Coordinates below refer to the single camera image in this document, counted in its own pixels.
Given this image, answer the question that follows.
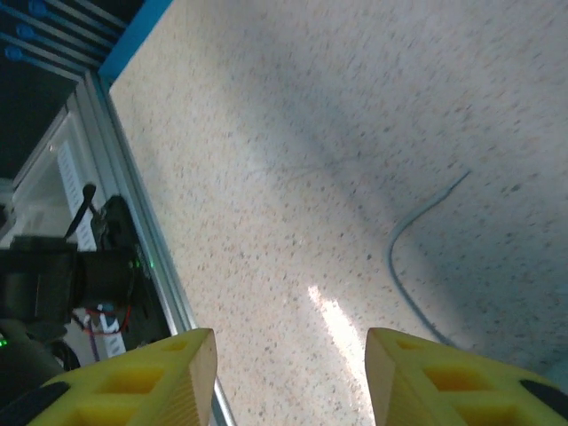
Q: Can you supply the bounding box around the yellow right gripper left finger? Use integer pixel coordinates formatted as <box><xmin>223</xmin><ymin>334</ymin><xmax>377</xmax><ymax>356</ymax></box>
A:
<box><xmin>0</xmin><ymin>327</ymin><xmax>218</xmax><ymax>426</ymax></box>

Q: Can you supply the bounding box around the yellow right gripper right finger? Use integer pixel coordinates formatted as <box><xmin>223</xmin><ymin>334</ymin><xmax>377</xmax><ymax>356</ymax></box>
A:
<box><xmin>365</xmin><ymin>327</ymin><xmax>568</xmax><ymax>426</ymax></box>

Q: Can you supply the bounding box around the white shoelace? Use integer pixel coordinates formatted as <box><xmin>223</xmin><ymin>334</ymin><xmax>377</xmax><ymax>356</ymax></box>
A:
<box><xmin>387</xmin><ymin>170</ymin><xmax>472</xmax><ymax>350</ymax></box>

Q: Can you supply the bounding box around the blue table edge strip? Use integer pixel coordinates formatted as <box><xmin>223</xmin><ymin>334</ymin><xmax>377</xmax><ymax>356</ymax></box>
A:
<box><xmin>97</xmin><ymin>0</ymin><xmax>181</xmax><ymax>90</ymax></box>

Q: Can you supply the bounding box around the aluminium frame rail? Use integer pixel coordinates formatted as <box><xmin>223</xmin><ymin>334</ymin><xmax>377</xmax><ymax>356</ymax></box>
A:
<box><xmin>66</xmin><ymin>70</ymin><xmax>239</xmax><ymax>426</ymax></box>

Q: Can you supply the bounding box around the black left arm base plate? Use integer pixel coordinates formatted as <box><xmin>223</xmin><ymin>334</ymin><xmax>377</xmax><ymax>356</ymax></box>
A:
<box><xmin>91</xmin><ymin>194</ymin><xmax>156</xmax><ymax>351</ymax></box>

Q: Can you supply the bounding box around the white slotted cable duct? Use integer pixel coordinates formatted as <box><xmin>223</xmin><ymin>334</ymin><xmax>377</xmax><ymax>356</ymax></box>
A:
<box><xmin>56</xmin><ymin>140</ymin><xmax>128</xmax><ymax>356</ymax></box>

